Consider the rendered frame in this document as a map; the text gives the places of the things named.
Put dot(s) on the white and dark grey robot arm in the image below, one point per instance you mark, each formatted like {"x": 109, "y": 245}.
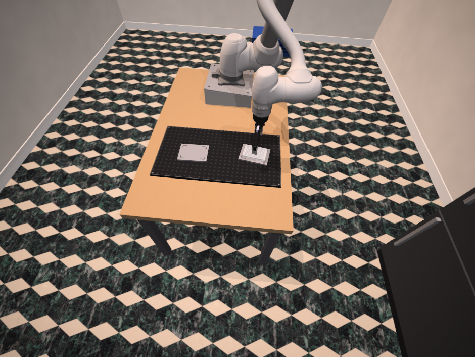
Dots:
{"x": 264, "y": 55}

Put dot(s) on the black perforated breadboard plate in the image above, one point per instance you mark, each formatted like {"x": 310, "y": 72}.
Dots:
{"x": 223, "y": 164}

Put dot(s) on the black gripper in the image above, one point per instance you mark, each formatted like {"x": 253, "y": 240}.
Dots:
{"x": 260, "y": 122}

